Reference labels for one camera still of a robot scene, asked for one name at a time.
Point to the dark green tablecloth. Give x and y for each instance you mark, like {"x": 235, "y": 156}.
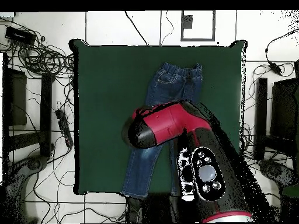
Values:
{"x": 105, "y": 93}

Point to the blue denim jeans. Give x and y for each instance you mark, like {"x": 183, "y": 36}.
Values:
{"x": 172, "y": 86}

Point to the small dark square box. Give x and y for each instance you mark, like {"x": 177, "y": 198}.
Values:
{"x": 187, "y": 22}

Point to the black power strip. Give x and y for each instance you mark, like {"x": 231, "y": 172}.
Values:
{"x": 64, "y": 127}

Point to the black electronics box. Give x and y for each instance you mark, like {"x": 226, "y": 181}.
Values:
{"x": 19, "y": 35}

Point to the grey stand base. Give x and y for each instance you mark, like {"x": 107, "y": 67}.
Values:
{"x": 35, "y": 163}
{"x": 273, "y": 170}

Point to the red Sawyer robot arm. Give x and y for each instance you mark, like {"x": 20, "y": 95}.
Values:
{"x": 168, "y": 123}

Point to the grey square frame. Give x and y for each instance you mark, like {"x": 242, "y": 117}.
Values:
{"x": 198, "y": 39}

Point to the black metal stand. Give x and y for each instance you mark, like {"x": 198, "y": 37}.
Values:
{"x": 261, "y": 98}
{"x": 46, "y": 105}

